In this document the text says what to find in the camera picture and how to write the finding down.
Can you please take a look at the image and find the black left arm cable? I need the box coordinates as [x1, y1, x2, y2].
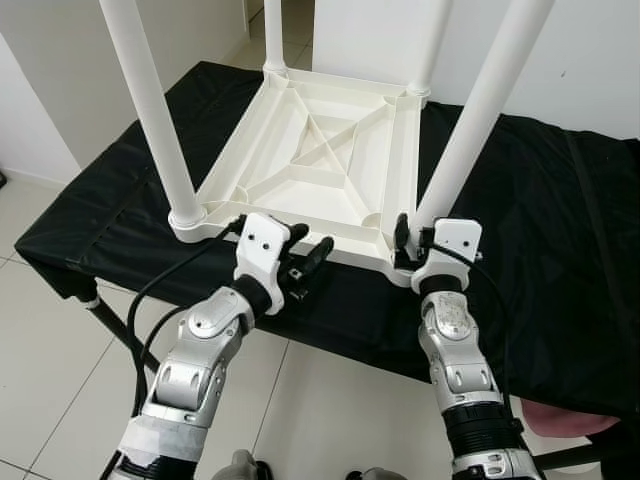
[98, 218, 247, 480]

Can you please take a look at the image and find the grey right robot leg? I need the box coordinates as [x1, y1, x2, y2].
[348, 465, 411, 480]

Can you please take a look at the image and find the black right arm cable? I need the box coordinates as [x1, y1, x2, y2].
[430, 243, 521, 441]

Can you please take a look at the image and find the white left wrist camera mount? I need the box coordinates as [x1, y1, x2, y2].
[233, 212, 294, 303]

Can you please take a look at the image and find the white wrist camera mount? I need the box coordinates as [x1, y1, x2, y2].
[233, 212, 294, 303]
[412, 218, 485, 297]

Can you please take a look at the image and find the black table cloth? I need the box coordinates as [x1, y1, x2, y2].
[15, 60, 640, 426]

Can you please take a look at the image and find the black metal table leg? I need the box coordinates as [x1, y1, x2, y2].
[90, 298, 156, 373]
[538, 445, 606, 473]

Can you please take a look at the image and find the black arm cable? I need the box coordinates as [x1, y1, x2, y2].
[430, 243, 521, 441]
[98, 218, 247, 480]

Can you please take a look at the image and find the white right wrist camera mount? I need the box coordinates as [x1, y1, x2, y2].
[412, 218, 485, 297]

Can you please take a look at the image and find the pink cloth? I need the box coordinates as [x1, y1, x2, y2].
[525, 400, 621, 441]

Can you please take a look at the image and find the white plastic table top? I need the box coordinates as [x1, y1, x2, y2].
[168, 68, 433, 289]

